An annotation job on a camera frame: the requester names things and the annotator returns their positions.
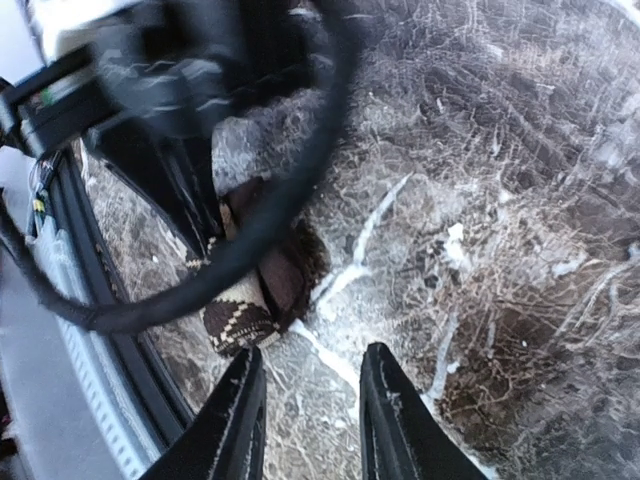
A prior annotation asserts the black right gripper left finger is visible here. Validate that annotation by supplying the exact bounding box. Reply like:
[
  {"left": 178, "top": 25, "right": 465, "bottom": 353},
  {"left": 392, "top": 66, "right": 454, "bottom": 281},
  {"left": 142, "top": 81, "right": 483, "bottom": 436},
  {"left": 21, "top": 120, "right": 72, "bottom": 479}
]
[{"left": 142, "top": 347, "right": 267, "bottom": 480}]

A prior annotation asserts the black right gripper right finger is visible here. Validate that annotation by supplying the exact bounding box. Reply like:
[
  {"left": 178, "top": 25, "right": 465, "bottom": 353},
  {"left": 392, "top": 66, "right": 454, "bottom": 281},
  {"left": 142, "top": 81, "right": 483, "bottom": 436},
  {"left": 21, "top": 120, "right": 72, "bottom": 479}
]
[{"left": 359, "top": 342, "right": 486, "bottom": 479}]

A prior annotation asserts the brown beige argyle sock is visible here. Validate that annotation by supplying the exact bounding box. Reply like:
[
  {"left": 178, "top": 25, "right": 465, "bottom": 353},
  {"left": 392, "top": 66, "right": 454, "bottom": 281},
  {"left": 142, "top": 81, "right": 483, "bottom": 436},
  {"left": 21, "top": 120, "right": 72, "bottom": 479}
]
[{"left": 182, "top": 177, "right": 331, "bottom": 357}]

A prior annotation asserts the white slotted cable duct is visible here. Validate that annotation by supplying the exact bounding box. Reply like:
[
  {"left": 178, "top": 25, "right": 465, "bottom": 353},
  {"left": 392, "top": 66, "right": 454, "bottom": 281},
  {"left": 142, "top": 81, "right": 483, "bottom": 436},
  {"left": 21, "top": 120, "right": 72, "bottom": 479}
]
[{"left": 28, "top": 217, "right": 159, "bottom": 479}]

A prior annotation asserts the black front rail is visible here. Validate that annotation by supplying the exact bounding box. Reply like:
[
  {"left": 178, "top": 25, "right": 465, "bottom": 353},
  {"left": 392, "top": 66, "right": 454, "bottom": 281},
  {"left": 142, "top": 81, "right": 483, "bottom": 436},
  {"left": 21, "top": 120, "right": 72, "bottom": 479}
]
[{"left": 50, "top": 149, "right": 192, "bottom": 452}]

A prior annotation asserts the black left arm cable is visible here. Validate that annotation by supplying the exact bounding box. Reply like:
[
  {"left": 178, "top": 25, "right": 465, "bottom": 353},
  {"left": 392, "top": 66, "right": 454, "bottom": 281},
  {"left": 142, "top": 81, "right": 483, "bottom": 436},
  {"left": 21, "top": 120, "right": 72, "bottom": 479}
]
[{"left": 0, "top": 0, "right": 359, "bottom": 334}]

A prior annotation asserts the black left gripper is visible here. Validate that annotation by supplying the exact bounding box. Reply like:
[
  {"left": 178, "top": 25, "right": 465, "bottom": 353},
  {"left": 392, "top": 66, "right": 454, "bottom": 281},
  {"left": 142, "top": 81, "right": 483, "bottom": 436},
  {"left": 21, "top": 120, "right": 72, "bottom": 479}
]
[{"left": 1, "top": 1, "right": 314, "bottom": 255}]

